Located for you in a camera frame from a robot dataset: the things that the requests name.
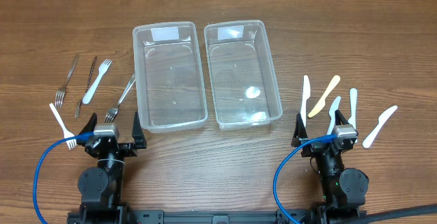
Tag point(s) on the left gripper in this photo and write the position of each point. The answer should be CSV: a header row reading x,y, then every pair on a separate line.
x,y
114,146

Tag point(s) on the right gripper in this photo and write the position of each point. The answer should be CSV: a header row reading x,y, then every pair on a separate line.
x,y
325,147

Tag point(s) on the white plastic knife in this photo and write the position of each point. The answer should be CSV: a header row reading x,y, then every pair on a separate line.
x,y
306,93
367,142
334,106
353,103

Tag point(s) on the white plastic fork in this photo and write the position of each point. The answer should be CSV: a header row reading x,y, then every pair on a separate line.
x,y
70,143
104,66

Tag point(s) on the dark-handled metal fork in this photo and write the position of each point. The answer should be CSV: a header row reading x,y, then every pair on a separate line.
x,y
79,103

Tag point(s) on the yellow plastic knife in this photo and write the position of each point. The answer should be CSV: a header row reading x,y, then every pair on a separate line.
x,y
322,101

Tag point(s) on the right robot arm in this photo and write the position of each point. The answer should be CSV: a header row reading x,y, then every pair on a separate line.
x,y
344,188

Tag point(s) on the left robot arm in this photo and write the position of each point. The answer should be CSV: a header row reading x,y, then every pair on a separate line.
x,y
101,186

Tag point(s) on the left clear plastic container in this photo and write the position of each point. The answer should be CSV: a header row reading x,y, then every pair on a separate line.
x,y
170,87

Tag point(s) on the clear plastic container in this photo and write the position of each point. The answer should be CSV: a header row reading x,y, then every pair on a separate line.
x,y
170,87
242,76

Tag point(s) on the right clear plastic container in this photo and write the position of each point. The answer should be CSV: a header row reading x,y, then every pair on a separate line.
x,y
242,76

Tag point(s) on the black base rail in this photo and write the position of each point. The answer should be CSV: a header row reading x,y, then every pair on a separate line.
x,y
244,217

